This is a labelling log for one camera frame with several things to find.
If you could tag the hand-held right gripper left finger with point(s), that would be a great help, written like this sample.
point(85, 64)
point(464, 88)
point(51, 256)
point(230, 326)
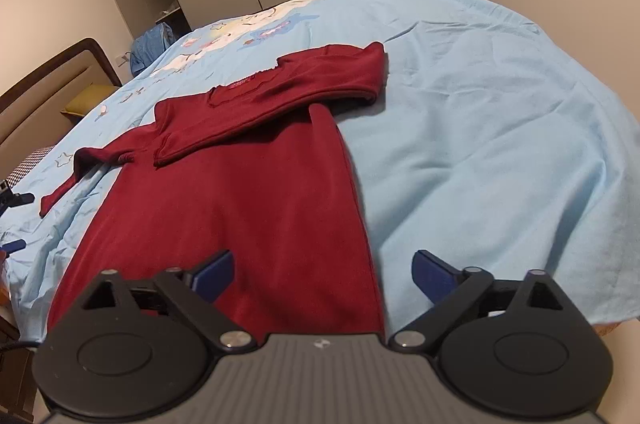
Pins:
point(215, 276)

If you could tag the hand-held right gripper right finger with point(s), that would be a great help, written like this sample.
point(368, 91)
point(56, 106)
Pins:
point(430, 276)

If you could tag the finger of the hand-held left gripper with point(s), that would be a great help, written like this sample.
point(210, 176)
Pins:
point(12, 246)
point(17, 199)

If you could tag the dark red sweater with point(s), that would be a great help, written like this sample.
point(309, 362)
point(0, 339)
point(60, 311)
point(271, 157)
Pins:
point(240, 204)

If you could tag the black white checkered pillow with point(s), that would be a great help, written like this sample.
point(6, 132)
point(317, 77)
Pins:
point(25, 164)

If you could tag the brown padded headboard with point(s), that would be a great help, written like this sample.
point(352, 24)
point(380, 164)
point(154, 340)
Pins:
point(45, 89)

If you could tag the yellow pillow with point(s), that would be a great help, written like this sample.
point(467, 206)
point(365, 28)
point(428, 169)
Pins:
point(87, 102)

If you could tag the light blue printed blanket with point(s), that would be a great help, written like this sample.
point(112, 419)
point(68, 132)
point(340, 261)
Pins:
point(475, 129)

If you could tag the blue cloth bundle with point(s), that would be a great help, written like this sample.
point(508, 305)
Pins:
point(147, 49)

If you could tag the white wall switch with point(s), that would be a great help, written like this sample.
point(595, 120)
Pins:
point(122, 60)

